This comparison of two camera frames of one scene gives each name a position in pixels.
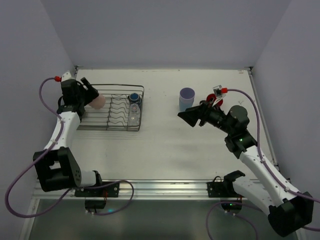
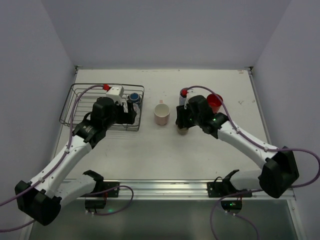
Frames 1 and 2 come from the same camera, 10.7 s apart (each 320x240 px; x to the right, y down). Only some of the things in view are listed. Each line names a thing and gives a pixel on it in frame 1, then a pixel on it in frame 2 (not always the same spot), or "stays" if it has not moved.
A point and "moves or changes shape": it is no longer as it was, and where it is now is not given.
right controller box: (231, 204) stays
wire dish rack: (121, 112) stays
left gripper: (85, 90) → (129, 114)
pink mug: (98, 102) moves or changes shape
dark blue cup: (134, 98) stays
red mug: (213, 98) stays
